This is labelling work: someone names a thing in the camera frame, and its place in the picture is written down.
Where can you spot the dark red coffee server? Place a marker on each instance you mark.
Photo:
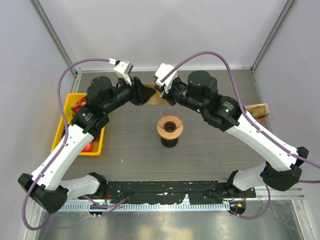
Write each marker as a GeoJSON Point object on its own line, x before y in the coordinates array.
{"type": "Point", "coordinates": [169, 137]}

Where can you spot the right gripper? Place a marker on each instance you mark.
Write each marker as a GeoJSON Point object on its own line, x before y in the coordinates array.
{"type": "Point", "coordinates": [167, 96]}

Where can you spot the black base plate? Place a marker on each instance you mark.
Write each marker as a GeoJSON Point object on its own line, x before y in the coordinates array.
{"type": "Point", "coordinates": [168, 192]}

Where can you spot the yellow plastic tray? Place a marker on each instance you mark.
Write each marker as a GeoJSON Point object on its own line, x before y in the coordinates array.
{"type": "Point", "coordinates": [98, 142]}

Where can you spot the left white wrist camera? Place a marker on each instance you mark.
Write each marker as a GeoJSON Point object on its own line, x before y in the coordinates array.
{"type": "Point", "coordinates": [122, 68]}

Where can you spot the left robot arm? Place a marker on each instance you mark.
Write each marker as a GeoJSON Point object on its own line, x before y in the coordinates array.
{"type": "Point", "coordinates": [45, 185]}

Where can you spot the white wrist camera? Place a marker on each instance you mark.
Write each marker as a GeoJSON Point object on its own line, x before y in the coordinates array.
{"type": "Point", "coordinates": [165, 76]}
{"type": "Point", "coordinates": [122, 68]}

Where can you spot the pink glass dripper cone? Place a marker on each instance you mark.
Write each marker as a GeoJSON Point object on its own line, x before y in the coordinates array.
{"type": "Point", "coordinates": [169, 120]}

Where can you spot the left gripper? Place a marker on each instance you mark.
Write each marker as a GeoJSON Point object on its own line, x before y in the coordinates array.
{"type": "Point", "coordinates": [140, 93]}

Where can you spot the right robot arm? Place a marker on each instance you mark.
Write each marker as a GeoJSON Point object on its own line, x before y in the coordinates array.
{"type": "Point", "coordinates": [281, 169]}

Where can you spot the red apple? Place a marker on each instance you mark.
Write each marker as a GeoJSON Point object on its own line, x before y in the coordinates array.
{"type": "Point", "coordinates": [88, 148]}

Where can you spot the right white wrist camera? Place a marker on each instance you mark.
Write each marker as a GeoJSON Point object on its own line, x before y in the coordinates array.
{"type": "Point", "coordinates": [165, 76]}

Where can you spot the orange coffee filter box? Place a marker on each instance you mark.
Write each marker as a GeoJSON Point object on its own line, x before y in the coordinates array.
{"type": "Point", "coordinates": [258, 111]}

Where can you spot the brown paper coffee filter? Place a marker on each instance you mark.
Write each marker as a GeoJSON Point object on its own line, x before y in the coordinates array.
{"type": "Point", "coordinates": [155, 99]}

